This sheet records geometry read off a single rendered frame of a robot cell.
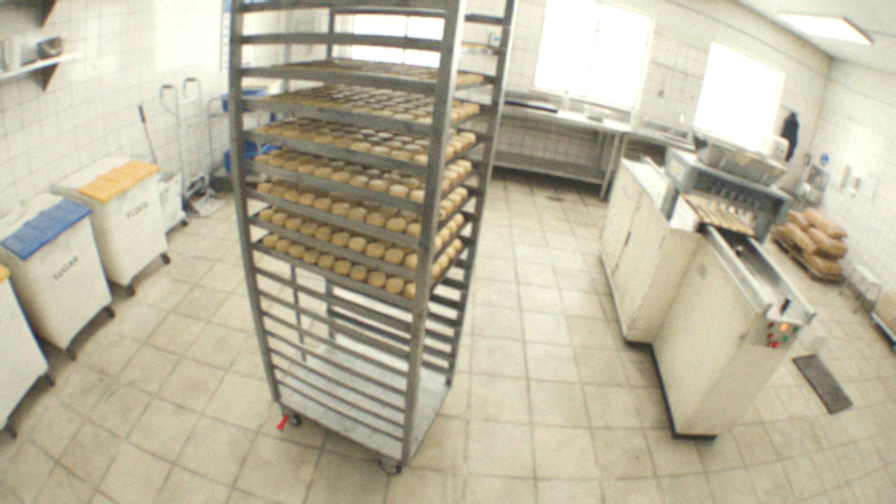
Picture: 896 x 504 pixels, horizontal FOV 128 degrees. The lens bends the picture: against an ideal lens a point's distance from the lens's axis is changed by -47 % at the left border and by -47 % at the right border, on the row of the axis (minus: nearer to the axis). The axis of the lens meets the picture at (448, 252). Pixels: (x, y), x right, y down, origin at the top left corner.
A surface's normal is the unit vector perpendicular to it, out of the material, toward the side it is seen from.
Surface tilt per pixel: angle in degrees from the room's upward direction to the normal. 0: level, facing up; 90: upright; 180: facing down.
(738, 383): 90
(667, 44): 90
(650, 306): 90
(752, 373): 90
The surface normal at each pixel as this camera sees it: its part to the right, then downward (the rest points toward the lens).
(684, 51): -0.07, 0.49
